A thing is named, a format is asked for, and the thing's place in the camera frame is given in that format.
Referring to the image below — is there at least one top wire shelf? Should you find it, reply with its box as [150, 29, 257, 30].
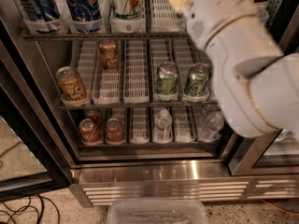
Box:
[21, 31, 189, 41]

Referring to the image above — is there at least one left green soda can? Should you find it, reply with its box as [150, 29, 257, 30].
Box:
[155, 62, 178, 95]

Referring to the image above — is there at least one front left red can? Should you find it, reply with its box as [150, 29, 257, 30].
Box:
[79, 119, 101, 143]

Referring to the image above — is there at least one blue pepsi can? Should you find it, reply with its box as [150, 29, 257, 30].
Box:
[20, 0, 60, 22]
[66, 0, 102, 21]

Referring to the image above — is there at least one wire shelf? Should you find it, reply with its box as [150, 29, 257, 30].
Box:
[21, 31, 189, 41]
[59, 101, 218, 110]

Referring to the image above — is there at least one red can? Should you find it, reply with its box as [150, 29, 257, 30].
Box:
[105, 118, 124, 142]
[79, 119, 101, 143]
[83, 109, 103, 126]

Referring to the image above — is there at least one open left fridge door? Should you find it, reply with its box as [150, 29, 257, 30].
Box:
[0, 25, 70, 202]

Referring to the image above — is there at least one middle clear water bottle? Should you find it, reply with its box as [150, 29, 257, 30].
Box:
[153, 109, 172, 144]

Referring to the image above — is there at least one front gold soda can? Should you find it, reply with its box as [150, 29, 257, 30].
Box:
[55, 66, 87, 102]

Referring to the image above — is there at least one stainless steel fridge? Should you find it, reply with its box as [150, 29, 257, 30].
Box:
[0, 0, 299, 207]

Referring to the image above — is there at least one clear water bottle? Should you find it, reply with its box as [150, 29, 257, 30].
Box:
[198, 105, 225, 143]
[153, 109, 172, 144]

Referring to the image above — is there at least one left blue Pepsi can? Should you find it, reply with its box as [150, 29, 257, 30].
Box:
[20, 0, 60, 22]

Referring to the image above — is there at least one gold soda can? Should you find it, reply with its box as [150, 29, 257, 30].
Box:
[55, 66, 87, 102]
[98, 40, 120, 72]

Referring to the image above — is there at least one right green soda can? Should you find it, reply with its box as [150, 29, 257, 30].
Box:
[184, 63, 209, 97]

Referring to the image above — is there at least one green soda can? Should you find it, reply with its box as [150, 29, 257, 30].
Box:
[155, 62, 178, 95]
[184, 63, 209, 97]

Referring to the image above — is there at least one orange floor cable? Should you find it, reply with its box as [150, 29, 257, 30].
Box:
[260, 199, 299, 217]

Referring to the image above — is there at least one middle wire shelf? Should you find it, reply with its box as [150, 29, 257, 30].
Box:
[59, 101, 218, 110]

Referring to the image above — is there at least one left white 7up can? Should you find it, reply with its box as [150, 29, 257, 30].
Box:
[111, 0, 141, 21]

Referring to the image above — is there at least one black floor cable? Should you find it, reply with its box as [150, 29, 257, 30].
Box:
[0, 194, 61, 224]

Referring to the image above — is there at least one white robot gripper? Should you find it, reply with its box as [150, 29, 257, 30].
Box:
[168, 0, 255, 50]

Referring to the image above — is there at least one clear plastic bin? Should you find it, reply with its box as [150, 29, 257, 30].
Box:
[107, 199, 208, 224]

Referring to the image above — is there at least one right glass fridge door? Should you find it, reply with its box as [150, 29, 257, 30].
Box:
[221, 129, 299, 176]

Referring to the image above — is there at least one front right red can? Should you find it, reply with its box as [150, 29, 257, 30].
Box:
[105, 118, 124, 142]

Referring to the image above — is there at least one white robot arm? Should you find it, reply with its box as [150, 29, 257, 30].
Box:
[168, 0, 299, 137]

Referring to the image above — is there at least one right clear water bottle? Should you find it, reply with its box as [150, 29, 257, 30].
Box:
[198, 105, 225, 143]

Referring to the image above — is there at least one rear gold soda can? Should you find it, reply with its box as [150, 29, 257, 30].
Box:
[98, 40, 120, 72]

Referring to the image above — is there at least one rear red can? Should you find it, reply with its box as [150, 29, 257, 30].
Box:
[83, 109, 103, 126]

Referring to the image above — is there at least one right blue Pepsi can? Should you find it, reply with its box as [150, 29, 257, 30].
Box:
[66, 0, 102, 21]

